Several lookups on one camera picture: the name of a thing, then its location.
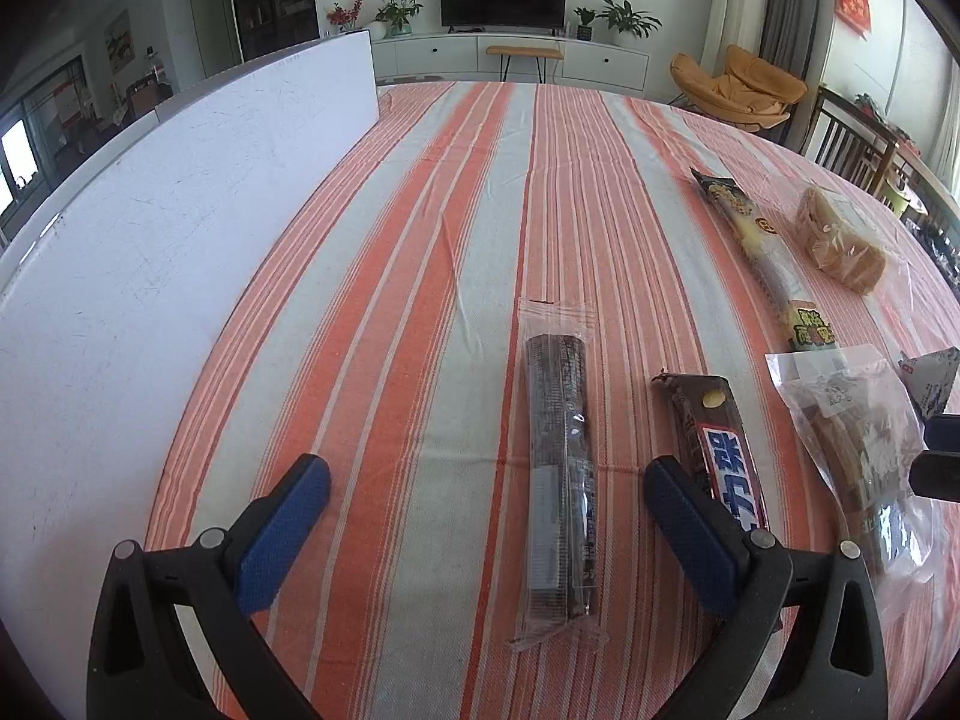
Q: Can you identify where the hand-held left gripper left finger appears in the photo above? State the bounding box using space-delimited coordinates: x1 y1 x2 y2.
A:
86 454 332 720

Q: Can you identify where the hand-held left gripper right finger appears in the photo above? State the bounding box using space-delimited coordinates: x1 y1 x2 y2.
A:
643 455 890 720

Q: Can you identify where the small silver snack packet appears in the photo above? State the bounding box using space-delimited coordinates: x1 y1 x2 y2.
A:
896 346 960 421

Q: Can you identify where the black chocolate bar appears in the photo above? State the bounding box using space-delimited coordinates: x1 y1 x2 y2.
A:
651 369 773 533

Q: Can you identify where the clear bag of brown cakes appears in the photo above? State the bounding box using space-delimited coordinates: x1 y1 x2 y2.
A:
765 343 950 616

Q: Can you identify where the dark sausage stick packet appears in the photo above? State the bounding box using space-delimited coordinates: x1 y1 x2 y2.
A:
510 298 608 652

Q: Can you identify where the bagged toast bread slice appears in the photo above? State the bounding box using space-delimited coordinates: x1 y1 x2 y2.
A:
795 184 912 297

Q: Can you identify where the long gummy candy packet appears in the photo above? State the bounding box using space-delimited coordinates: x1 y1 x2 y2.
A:
688 167 839 353

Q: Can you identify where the white cardboard box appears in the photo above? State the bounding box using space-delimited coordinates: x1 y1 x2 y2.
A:
0 28 380 720

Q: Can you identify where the orange striped tablecloth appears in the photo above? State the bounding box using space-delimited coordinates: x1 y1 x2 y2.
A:
142 81 960 720

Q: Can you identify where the dark wooden chair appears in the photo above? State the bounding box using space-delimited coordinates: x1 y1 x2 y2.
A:
802 86 901 192

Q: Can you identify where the orange lounge chair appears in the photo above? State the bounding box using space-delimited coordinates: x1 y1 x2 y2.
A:
670 43 809 134

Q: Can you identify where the grey curtain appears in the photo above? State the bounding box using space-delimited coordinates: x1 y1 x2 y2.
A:
757 0 845 136

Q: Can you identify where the brown dining chair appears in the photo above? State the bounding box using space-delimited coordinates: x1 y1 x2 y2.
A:
124 79 177 121

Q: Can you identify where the covered standing air conditioner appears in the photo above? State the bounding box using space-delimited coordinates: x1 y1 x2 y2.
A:
701 0 773 80

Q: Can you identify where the white television cabinet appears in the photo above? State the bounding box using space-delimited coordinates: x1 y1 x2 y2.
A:
371 31 652 91

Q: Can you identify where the wooden bench with hairpin legs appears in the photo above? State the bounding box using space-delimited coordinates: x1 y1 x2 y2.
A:
485 43 565 83

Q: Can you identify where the large potted green plant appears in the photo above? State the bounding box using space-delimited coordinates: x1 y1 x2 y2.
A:
596 0 662 46

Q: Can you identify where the bushy potted plant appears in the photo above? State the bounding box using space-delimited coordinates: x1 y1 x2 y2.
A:
373 0 423 37

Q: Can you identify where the dark glass display cabinet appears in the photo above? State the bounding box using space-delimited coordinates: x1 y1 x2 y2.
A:
225 0 316 65

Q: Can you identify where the flat screen television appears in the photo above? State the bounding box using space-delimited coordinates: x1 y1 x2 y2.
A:
439 0 569 35

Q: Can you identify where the red wall hanging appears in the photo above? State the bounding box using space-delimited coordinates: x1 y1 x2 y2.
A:
835 0 875 38

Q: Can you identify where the framed wall picture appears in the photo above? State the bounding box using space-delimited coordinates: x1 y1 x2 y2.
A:
103 10 134 76

